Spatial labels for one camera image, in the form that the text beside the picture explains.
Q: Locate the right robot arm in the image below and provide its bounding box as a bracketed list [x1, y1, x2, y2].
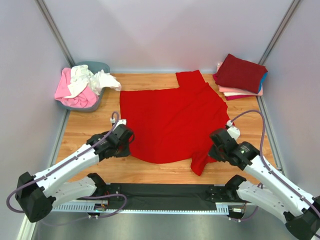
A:
[208, 126, 320, 240]

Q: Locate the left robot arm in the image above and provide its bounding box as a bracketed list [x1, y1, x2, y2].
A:
[6, 123, 134, 223]

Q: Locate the magenta folded t-shirt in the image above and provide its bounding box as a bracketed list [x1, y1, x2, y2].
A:
[225, 95, 256, 101]

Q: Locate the white folded t-shirt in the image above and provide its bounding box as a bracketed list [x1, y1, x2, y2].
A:
[223, 92, 242, 97]

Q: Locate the pink crumpled t-shirt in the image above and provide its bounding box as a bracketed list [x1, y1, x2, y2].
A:
[54, 67, 99, 109]

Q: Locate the light pink folded t-shirt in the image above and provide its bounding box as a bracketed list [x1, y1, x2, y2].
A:
[218, 85, 263, 96]

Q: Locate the dark red folded t-shirt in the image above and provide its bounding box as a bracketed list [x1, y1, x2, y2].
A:
[213, 53, 268, 94]

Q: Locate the white crumpled t-shirt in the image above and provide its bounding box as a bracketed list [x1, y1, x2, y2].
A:
[66, 64, 122, 98]

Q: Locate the blue folded t-shirt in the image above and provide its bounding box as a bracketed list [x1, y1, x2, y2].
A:
[258, 72, 268, 93]

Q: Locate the grey laundry basket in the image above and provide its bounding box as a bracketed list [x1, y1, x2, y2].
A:
[54, 61, 121, 113]

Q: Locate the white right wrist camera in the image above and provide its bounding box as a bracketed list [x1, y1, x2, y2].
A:
[225, 120, 241, 140]

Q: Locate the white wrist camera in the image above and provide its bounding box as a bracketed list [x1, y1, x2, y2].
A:
[110, 117, 127, 128]
[225, 120, 241, 140]

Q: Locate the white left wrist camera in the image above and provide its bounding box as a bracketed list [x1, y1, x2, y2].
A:
[110, 117, 127, 128]

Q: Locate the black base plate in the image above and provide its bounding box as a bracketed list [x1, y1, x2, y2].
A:
[98, 183, 245, 210]

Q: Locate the perforated cable duct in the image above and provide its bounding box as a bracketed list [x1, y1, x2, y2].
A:
[53, 200, 230, 216]

